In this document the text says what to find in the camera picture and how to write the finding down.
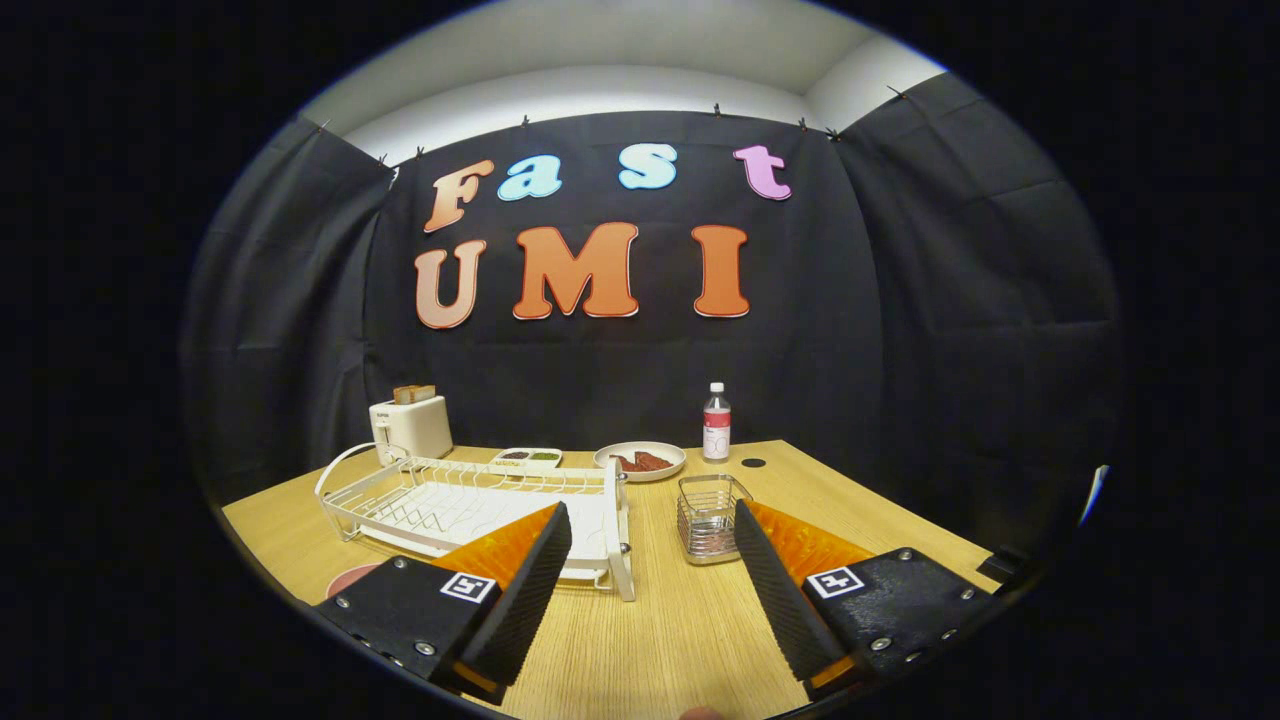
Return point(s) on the pink plate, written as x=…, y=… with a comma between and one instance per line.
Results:
x=352, y=580

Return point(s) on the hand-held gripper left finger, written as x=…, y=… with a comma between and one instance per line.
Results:
x=525, y=595

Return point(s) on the white toaster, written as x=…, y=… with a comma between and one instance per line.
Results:
x=415, y=432

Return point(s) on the white plate with meat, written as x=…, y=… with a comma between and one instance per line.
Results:
x=610, y=450

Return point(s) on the red meat slice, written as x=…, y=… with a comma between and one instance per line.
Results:
x=628, y=464
x=655, y=460

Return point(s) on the clear red label water bottle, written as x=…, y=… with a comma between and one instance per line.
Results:
x=716, y=430

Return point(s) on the toast slice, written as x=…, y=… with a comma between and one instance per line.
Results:
x=403, y=396
x=425, y=393

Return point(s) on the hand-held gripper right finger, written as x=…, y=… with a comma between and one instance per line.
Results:
x=775, y=590

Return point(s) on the black backdrop cloth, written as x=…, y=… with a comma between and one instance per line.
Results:
x=900, y=330

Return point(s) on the white divided dish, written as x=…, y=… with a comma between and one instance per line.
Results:
x=528, y=464

